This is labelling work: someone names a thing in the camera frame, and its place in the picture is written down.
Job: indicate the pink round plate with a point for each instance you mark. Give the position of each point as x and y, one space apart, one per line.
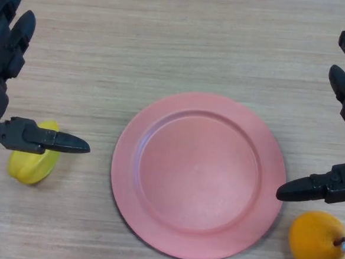
198 178

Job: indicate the orange pear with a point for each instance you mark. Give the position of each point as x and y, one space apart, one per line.
312 240

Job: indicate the yellow starfruit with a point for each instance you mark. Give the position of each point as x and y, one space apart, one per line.
27 169

